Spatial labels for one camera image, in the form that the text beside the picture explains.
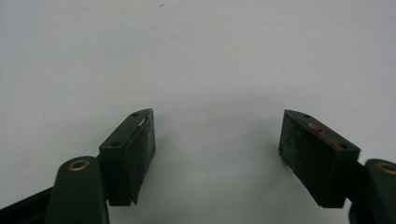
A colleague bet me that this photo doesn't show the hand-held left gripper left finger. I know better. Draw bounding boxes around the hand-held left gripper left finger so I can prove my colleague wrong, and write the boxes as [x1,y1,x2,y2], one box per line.
[98,107,157,207]

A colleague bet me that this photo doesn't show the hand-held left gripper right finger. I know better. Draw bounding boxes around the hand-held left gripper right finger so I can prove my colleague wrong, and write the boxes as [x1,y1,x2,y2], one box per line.
[278,108,362,209]

